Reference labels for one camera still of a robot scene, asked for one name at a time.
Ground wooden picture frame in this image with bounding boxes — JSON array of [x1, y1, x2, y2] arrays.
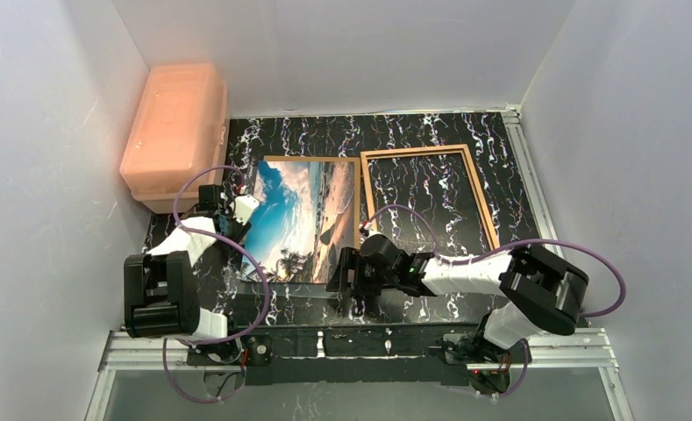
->
[[360, 144, 502, 257]]

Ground clear acrylic sheet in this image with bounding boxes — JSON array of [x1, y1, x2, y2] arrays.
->
[[236, 282, 343, 302]]

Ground beach landscape photo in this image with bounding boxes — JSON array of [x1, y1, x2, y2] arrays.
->
[[240, 160, 359, 286]]

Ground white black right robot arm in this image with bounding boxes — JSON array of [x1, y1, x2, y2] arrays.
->
[[326, 233, 589, 355]]

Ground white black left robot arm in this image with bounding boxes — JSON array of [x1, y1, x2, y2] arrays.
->
[[124, 184, 260, 341]]

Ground brown fibreboard backing board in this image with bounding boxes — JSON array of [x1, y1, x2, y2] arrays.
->
[[261, 154, 363, 286]]

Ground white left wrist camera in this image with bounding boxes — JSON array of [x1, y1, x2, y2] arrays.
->
[[233, 186, 260, 225]]

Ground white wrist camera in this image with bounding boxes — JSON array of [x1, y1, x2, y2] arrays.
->
[[233, 186, 260, 225], [359, 220, 379, 239]]

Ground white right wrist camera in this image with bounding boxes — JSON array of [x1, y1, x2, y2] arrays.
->
[[359, 220, 379, 239]]

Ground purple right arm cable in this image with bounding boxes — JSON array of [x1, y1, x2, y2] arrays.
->
[[366, 204, 628, 398]]

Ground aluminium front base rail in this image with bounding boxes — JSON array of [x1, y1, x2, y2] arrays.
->
[[86, 324, 632, 420]]

